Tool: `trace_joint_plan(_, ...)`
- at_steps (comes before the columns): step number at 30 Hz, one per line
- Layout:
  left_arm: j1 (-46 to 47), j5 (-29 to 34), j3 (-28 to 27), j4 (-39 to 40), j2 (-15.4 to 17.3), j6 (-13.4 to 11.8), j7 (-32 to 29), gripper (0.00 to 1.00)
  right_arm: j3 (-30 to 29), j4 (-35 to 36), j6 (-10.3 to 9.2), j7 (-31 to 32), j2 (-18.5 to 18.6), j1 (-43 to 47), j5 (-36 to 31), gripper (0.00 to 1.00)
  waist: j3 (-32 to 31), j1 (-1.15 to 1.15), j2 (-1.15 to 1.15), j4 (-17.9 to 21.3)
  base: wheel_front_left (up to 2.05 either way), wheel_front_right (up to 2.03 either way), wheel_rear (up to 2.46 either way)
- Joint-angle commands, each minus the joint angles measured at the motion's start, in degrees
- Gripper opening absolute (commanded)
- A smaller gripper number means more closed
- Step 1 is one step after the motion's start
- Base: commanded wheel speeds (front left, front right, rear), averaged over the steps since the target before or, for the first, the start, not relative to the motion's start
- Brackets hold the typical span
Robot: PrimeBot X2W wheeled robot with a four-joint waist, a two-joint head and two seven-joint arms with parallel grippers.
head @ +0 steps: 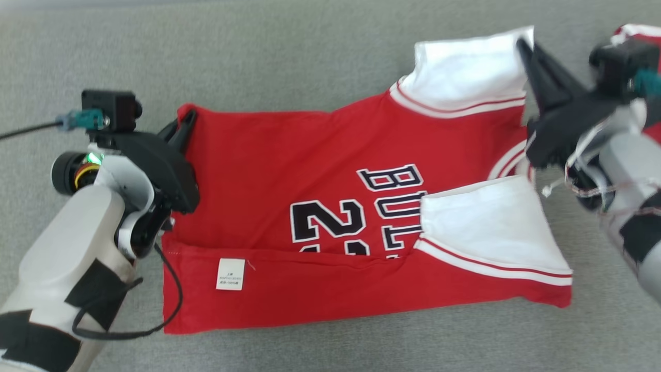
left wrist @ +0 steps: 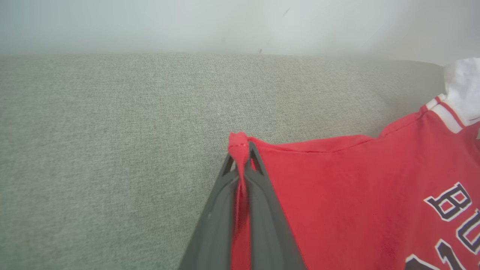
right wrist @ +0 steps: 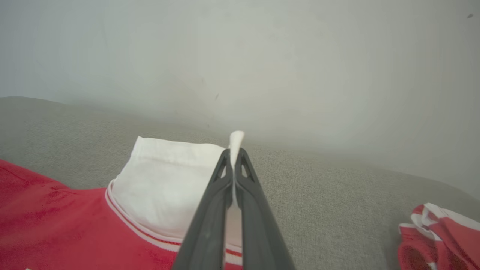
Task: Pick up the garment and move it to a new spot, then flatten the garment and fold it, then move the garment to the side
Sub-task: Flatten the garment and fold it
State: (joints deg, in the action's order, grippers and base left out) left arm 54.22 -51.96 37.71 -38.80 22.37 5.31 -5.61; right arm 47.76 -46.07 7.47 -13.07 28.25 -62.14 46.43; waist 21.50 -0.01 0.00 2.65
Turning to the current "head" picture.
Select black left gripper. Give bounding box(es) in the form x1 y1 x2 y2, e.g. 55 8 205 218
105 109 201 214

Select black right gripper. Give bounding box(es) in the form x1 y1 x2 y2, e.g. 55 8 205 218
516 38 631 169

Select red shorts with white trim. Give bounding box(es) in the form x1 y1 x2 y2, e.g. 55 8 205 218
611 23 661 145

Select red and white basketball jersey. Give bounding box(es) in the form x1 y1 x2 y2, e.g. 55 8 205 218
162 26 574 335

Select left camera cable teal plug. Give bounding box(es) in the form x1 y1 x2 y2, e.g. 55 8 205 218
0 109 107 141

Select camera cable teal plug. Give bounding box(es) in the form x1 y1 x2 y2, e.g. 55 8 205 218
0 109 107 141
633 70 661 97

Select right camera cable teal plug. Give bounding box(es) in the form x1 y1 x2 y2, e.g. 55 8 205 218
633 70 661 97

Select thin white red wire bundle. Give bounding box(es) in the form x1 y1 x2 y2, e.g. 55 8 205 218
541 175 661 218

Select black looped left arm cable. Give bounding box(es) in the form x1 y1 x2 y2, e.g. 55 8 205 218
71 243 184 340

